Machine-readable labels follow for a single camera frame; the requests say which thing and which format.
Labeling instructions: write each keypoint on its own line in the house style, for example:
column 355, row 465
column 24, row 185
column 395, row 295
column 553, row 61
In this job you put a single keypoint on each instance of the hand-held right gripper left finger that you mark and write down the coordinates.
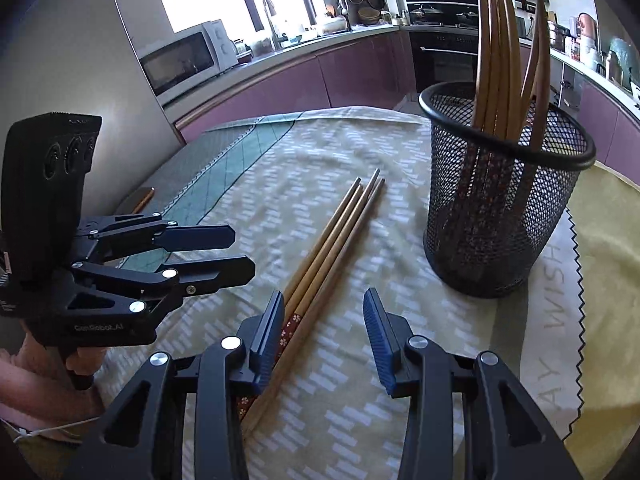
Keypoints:
column 272, row 330

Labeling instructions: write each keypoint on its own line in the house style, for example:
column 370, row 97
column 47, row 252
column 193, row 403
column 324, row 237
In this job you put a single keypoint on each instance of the pink base cabinets peninsula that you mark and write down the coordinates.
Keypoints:
column 610, row 110

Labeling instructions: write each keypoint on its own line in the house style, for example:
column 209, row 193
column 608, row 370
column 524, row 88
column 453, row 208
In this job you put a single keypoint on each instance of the wooden chopstick red patterned end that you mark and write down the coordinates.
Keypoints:
column 321, row 240
column 331, row 241
column 351, row 241
column 342, row 240

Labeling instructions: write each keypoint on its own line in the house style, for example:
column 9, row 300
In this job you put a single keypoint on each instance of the grey refrigerator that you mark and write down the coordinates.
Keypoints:
column 75, row 60

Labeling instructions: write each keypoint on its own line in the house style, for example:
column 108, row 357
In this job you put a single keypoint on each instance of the black mesh cup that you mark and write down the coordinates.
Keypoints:
column 550, row 220

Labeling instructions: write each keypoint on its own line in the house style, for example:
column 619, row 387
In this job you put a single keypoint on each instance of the white microwave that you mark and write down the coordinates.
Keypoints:
column 180, row 60

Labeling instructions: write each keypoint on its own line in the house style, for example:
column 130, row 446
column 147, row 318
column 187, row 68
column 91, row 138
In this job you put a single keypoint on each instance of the small brown wooden piece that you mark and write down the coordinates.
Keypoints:
column 143, row 200

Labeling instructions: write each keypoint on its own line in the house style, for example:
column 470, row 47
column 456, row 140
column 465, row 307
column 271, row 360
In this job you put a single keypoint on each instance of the woven basket bowl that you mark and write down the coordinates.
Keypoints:
column 368, row 15

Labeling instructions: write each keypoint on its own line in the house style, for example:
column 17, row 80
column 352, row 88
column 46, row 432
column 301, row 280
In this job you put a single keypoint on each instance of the patterned green beige tablecloth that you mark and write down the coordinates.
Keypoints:
column 280, row 200

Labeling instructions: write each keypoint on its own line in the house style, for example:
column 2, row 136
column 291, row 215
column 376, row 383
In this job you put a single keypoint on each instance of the mint green air fryer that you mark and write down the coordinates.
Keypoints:
column 620, row 57

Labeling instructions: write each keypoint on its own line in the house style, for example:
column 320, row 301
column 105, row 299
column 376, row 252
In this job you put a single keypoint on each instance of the black pot with lid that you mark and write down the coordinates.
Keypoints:
column 467, row 17
column 424, row 12

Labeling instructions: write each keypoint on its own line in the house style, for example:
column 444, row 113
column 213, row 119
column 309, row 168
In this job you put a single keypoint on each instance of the pink base cabinets with sink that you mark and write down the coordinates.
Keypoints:
column 300, row 80

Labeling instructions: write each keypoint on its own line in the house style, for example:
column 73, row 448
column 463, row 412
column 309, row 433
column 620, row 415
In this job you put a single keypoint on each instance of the person's left hand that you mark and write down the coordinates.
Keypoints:
column 87, row 360

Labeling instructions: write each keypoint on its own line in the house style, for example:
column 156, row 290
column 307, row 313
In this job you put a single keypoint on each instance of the black integrated stove oven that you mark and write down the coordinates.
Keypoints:
column 440, row 60

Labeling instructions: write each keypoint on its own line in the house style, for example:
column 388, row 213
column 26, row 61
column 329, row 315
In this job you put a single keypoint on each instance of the bunch of wooden chopsticks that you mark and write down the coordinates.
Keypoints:
column 492, row 60

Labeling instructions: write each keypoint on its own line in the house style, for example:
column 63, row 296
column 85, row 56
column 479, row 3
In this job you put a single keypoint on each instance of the pink kettle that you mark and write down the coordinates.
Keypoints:
column 586, row 25

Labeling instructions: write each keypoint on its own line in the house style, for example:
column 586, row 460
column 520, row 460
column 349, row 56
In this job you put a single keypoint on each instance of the person's left forearm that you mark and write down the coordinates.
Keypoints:
column 30, row 410

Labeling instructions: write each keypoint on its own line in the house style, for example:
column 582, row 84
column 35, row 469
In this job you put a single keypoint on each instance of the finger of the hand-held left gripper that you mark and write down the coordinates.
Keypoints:
column 200, row 237
column 220, row 272

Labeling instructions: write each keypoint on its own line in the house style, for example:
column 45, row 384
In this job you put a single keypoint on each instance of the steel sink faucet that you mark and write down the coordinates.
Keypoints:
column 270, row 20

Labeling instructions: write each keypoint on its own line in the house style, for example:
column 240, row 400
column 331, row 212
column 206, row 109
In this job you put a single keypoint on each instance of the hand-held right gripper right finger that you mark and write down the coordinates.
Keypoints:
column 380, row 345

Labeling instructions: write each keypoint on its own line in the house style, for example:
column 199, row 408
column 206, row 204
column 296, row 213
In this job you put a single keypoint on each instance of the white ceramic pot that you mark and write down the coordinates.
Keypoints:
column 333, row 25

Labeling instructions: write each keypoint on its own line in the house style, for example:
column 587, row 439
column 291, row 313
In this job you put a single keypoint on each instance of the yellow mat with grey border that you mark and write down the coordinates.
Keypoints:
column 610, row 285

